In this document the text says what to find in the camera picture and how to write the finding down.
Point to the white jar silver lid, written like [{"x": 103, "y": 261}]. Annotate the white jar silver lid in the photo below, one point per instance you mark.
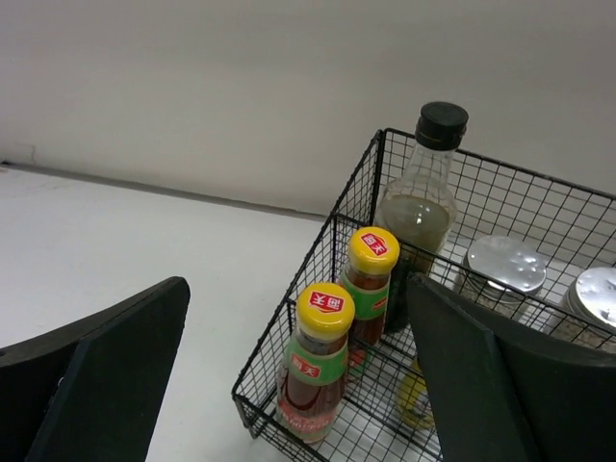
[
  {"x": 499, "y": 272},
  {"x": 587, "y": 315}
]

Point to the small yellow bottle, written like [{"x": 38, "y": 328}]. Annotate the small yellow bottle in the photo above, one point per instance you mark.
[{"x": 413, "y": 400}]

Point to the tall clear black-cap bottle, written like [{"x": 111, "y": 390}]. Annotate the tall clear black-cap bottle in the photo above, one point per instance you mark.
[{"x": 418, "y": 208}]

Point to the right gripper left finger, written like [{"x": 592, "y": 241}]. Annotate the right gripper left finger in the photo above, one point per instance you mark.
[{"x": 92, "y": 390}]

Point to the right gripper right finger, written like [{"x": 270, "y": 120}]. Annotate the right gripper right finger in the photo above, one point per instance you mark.
[{"x": 502, "y": 391}]

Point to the black wire mesh rack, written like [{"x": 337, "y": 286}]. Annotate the black wire mesh rack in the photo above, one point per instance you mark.
[{"x": 571, "y": 226}]

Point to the yellow-cap sauce bottle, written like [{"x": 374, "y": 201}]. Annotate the yellow-cap sauce bottle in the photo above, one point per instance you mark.
[
  {"x": 312, "y": 375},
  {"x": 372, "y": 253}
]

